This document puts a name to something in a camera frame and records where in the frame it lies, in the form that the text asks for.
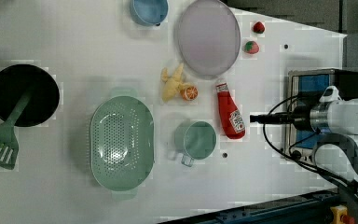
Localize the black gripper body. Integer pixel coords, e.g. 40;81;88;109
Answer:
262;105;312;131

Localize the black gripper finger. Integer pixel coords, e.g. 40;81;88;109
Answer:
250;115;262;123

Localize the red ketchup bottle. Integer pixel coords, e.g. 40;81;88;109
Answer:
215;78;245;139

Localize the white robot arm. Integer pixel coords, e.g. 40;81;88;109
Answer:
250;86;358;203

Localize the green strainer basket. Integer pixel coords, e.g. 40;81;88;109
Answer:
89;88;154;201

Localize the silver toaster oven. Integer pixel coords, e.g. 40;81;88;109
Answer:
284;68;358;161

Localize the green mug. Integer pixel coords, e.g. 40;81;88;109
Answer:
174;120;217;167

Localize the toy orange slice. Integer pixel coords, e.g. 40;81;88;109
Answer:
181;86;199;101

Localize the light red toy strawberry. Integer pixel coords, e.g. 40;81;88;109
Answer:
243;41;259;54

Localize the peeled toy banana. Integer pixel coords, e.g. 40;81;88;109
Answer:
161;63;188;102

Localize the dark red toy strawberry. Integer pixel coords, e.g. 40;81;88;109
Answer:
253;21;265;34

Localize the grey round plate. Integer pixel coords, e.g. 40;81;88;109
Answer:
176;0;241;79

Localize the blue cup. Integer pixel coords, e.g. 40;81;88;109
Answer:
130;0;169;26

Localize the green slotted spatula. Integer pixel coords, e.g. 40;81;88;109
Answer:
0;90;32;170

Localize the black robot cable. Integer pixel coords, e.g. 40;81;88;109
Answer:
262;94;358;190

